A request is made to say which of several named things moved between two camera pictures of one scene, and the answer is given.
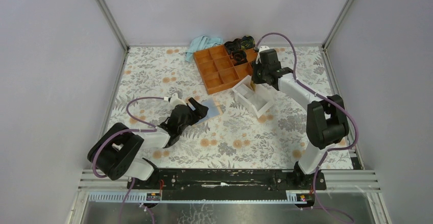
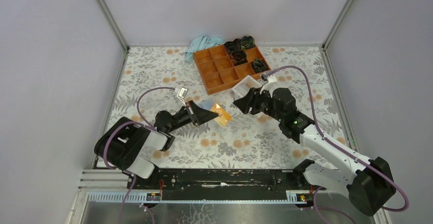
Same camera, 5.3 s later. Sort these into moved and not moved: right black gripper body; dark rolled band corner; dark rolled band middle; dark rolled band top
Moved: right black gripper body
Not moved: dark rolled band middle; dark rolled band top; dark rolled band corner
